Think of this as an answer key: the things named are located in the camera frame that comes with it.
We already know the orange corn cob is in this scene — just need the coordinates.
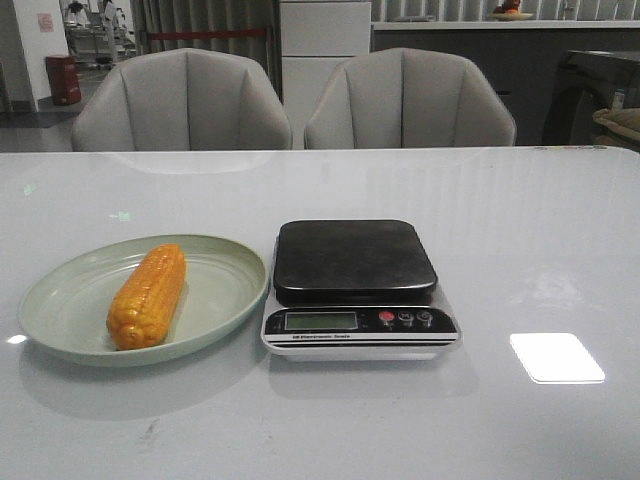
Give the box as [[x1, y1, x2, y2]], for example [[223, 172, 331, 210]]
[[106, 244, 187, 350]]

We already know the silver black kitchen scale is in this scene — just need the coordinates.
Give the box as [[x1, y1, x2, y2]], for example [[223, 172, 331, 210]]
[[261, 219, 462, 361]]

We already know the right grey upholstered chair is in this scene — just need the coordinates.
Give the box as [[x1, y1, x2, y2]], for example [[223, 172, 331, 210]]
[[304, 48, 517, 150]]

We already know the grey upholstered chair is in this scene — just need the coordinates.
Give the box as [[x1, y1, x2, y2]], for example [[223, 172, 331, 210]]
[[71, 48, 292, 152], [304, 48, 517, 150]]

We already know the left grey upholstered chair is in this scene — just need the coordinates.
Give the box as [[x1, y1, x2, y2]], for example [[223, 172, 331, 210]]
[[71, 48, 292, 152]]

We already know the pale green plate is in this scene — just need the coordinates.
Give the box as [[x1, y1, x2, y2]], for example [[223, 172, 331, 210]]
[[18, 234, 269, 367]]

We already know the dark grey counter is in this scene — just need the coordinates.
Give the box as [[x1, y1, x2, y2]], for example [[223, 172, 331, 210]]
[[372, 20, 639, 145]]

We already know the red trash bin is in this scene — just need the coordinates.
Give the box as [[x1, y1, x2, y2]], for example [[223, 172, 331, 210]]
[[45, 55, 82, 106]]

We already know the fruit bowl on counter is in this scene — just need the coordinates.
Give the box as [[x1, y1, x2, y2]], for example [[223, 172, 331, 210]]
[[489, 0, 533, 21]]

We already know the dark appliance at right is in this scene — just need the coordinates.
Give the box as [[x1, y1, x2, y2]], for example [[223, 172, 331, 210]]
[[541, 50, 639, 145]]

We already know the beige cushion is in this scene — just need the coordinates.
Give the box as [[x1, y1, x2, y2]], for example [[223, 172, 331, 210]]
[[592, 108, 640, 152]]

